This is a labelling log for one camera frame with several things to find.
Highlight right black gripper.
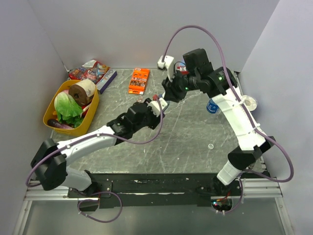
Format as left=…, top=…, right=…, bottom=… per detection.
left=160, top=68, right=199, bottom=104

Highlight blue Pocari bottle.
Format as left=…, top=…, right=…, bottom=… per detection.
left=206, top=99, right=220, bottom=114

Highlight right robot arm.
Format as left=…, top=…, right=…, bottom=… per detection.
left=157, top=48, right=273, bottom=195

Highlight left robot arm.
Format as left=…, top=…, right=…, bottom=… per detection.
left=26, top=96, right=167, bottom=197

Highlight red flat box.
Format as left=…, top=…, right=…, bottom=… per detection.
left=176, top=66, right=189, bottom=75

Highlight orange snack box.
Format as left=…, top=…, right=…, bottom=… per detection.
left=128, top=68, right=150, bottom=95

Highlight purple white box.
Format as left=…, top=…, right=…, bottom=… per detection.
left=96, top=69, right=117, bottom=94

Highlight yellow plastic basket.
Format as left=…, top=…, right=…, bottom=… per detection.
left=43, top=80, right=99, bottom=137

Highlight brown paper roll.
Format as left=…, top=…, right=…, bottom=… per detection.
left=68, top=79, right=96, bottom=106

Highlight colourful snack bag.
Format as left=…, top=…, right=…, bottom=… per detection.
left=68, top=60, right=111, bottom=84

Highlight green toy lettuce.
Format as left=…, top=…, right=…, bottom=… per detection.
left=54, top=92, right=84, bottom=128

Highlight purple toy eggplant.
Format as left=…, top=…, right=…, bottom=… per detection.
left=47, top=119, right=73, bottom=130

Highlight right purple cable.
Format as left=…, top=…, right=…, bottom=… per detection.
left=163, top=25, right=294, bottom=214

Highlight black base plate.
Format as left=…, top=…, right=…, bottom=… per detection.
left=68, top=173, right=241, bottom=209

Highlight aluminium rail frame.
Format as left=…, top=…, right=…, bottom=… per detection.
left=13, top=176, right=295, bottom=235

